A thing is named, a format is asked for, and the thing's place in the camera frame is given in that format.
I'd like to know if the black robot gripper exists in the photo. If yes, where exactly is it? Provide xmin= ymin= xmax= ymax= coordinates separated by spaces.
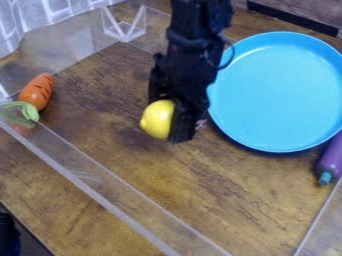
xmin=148 ymin=29 xmax=225 ymax=144

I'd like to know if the orange toy carrot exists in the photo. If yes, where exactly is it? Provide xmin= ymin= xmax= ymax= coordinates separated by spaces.
xmin=3 ymin=73 xmax=54 ymax=122

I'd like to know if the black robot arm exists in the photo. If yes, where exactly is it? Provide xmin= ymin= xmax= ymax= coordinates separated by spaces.
xmin=148 ymin=0 xmax=233 ymax=144

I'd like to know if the dark wooden board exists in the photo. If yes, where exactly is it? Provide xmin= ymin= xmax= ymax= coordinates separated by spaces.
xmin=247 ymin=0 xmax=342 ymax=39

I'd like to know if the clear acrylic barrier wall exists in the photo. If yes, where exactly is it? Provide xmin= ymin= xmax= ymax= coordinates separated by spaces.
xmin=0 ymin=0 xmax=342 ymax=256

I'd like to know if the grey patterned curtain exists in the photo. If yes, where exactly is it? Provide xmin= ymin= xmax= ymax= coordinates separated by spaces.
xmin=0 ymin=0 xmax=125 ymax=59

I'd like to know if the purple toy eggplant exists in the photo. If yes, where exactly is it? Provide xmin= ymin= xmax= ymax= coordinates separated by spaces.
xmin=316 ymin=130 xmax=342 ymax=186

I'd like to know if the yellow toy lemon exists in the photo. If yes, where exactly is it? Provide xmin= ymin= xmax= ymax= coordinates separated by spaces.
xmin=138 ymin=100 xmax=174 ymax=139

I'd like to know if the round blue plastic tray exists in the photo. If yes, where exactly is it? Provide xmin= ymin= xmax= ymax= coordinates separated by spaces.
xmin=206 ymin=31 xmax=342 ymax=153

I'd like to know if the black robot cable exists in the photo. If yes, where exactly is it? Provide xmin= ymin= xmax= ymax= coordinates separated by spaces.
xmin=214 ymin=31 xmax=236 ymax=70

